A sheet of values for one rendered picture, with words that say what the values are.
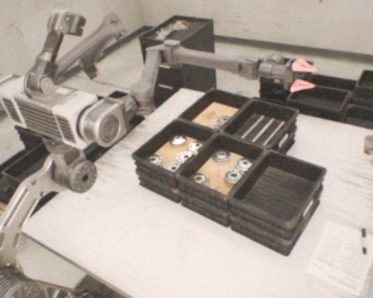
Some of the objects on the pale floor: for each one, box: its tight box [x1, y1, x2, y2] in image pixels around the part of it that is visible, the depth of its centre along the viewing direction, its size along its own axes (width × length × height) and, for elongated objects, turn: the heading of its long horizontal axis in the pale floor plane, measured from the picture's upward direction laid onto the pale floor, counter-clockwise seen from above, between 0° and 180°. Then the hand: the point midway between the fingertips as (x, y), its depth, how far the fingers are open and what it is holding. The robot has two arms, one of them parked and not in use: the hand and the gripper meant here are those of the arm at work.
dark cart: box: [139, 15, 217, 109], centre depth 367 cm, size 60×45×90 cm
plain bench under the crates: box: [21, 88, 373, 298], centre depth 224 cm, size 160×160×70 cm
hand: (312, 77), depth 130 cm, fingers open, 6 cm apart
